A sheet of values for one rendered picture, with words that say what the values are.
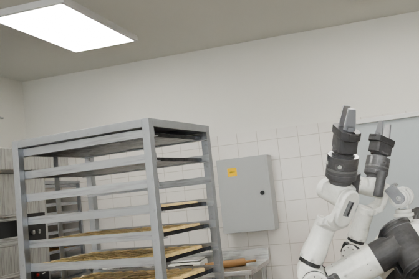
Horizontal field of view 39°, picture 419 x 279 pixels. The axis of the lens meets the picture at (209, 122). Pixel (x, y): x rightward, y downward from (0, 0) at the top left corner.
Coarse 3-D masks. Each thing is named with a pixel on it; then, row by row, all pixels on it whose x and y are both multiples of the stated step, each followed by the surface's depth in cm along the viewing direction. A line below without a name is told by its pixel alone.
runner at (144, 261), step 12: (36, 264) 227; (48, 264) 224; (60, 264) 222; (72, 264) 219; (84, 264) 217; (96, 264) 214; (108, 264) 212; (120, 264) 210; (132, 264) 207; (144, 264) 205; (168, 264) 203
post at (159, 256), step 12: (144, 120) 206; (144, 132) 205; (144, 144) 205; (156, 168) 205; (156, 180) 204; (156, 192) 203; (156, 204) 201; (156, 216) 201; (156, 228) 201; (156, 240) 200; (156, 252) 200; (156, 264) 200; (156, 276) 199
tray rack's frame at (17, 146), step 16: (96, 128) 215; (112, 128) 211; (128, 128) 208; (160, 128) 216; (176, 128) 222; (192, 128) 234; (16, 144) 231; (32, 144) 228; (48, 144) 247; (16, 160) 231; (16, 176) 230; (16, 192) 230; (16, 208) 229; (96, 208) 270; (96, 224) 268; (64, 256) 249; (64, 272) 247
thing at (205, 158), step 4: (196, 156) 246; (200, 156) 245; (204, 156) 244; (208, 156) 244; (204, 160) 244; (208, 160) 243; (180, 164) 246; (184, 164) 247; (124, 172) 259; (128, 172) 260; (88, 176) 267; (92, 176) 266
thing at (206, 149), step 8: (208, 128) 247; (208, 136) 246; (208, 144) 245; (208, 152) 244; (208, 168) 244; (208, 184) 243; (208, 192) 243; (208, 208) 242; (216, 208) 243; (216, 216) 242; (216, 224) 241; (216, 232) 240; (216, 240) 240; (216, 256) 239; (216, 264) 239
